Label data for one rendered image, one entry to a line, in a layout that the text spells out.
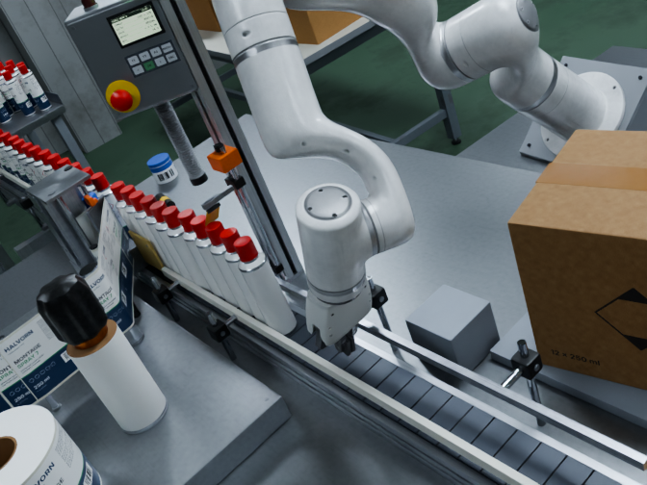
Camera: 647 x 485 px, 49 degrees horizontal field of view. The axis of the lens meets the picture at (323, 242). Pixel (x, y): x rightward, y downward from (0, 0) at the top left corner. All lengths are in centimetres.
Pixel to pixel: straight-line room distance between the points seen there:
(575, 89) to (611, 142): 41
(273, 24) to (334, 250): 30
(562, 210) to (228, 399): 63
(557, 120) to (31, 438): 110
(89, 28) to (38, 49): 400
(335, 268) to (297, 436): 37
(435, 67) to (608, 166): 42
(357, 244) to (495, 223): 61
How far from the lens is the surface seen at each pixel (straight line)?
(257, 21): 95
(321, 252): 91
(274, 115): 93
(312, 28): 299
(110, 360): 120
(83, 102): 541
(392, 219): 93
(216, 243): 130
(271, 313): 127
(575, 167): 106
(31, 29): 529
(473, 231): 148
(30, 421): 122
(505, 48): 129
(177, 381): 134
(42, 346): 141
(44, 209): 169
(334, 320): 103
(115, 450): 130
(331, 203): 90
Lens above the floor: 168
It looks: 32 degrees down
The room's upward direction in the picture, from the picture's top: 22 degrees counter-clockwise
